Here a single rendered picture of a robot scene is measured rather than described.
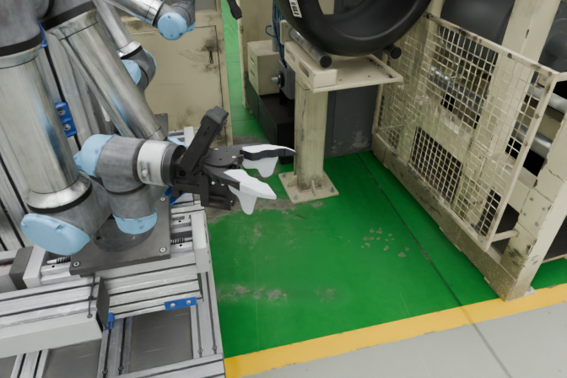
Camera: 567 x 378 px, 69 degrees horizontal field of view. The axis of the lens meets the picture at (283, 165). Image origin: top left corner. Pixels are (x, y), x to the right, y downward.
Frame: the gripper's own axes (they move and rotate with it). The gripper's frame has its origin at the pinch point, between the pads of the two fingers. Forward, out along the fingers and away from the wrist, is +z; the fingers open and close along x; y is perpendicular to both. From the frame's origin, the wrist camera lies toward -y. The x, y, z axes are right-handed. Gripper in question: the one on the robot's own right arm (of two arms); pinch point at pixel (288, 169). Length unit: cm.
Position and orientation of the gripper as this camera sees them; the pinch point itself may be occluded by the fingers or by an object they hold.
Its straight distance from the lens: 65.3
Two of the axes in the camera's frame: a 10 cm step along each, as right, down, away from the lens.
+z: 9.8, 1.3, -1.8
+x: -2.1, 4.5, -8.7
